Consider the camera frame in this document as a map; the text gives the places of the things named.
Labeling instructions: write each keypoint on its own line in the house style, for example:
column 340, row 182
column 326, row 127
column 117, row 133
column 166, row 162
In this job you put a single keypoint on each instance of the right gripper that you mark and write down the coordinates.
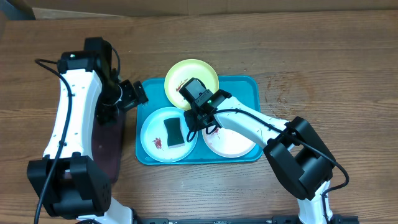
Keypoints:
column 194, row 126

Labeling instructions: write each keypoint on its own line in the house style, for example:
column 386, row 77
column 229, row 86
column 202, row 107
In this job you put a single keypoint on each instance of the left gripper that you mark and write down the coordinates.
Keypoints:
column 132, row 98

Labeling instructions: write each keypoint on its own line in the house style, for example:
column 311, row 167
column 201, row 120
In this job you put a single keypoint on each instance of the green sponge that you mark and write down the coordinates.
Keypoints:
column 174, row 132

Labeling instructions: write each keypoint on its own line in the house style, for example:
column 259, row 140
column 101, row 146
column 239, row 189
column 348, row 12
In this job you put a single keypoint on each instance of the light blue plate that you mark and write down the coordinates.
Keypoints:
column 153, row 136

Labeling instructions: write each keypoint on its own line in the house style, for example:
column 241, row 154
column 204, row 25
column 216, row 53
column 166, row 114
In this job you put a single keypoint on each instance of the yellow-green rimmed plate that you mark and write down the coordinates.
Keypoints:
column 181, row 73

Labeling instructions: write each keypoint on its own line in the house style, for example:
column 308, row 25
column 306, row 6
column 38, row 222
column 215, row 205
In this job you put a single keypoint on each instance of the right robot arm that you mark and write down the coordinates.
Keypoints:
column 299, row 158

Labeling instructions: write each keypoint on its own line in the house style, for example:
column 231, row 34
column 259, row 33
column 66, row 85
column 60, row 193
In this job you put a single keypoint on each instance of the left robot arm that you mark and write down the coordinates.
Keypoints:
column 93, row 102

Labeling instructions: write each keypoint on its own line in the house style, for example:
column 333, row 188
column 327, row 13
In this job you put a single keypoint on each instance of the teal plastic tray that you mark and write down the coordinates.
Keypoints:
column 244, row 88

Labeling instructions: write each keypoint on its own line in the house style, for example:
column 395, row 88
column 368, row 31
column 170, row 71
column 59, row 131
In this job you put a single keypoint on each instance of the black rectangular tray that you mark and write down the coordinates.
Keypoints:
column 107, row 145

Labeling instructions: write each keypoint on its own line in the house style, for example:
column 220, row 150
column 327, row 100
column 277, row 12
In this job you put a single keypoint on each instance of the white plate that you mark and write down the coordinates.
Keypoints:
column 227, row 143

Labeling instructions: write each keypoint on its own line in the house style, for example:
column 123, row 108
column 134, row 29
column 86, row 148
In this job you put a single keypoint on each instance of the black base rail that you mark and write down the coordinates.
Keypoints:
column 274, row 220

